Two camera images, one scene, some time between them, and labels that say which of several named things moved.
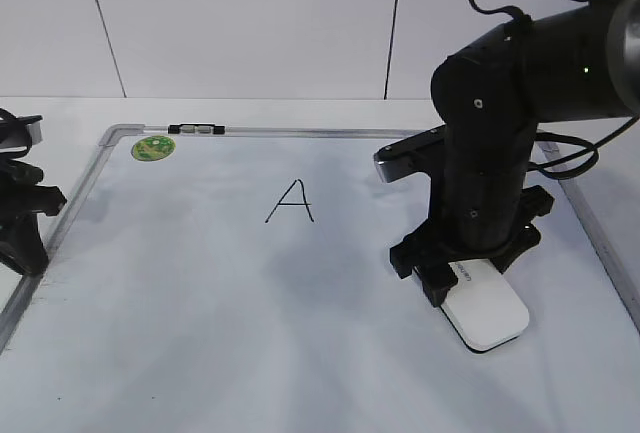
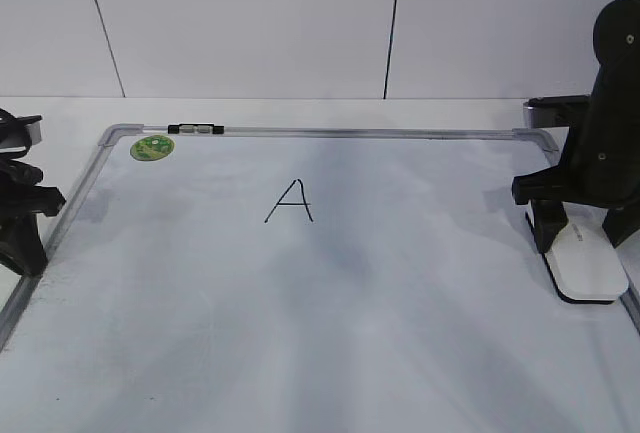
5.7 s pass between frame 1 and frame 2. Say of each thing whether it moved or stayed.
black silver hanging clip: stayed
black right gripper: moved
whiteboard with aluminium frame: stayed
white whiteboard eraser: moved
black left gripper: stayed
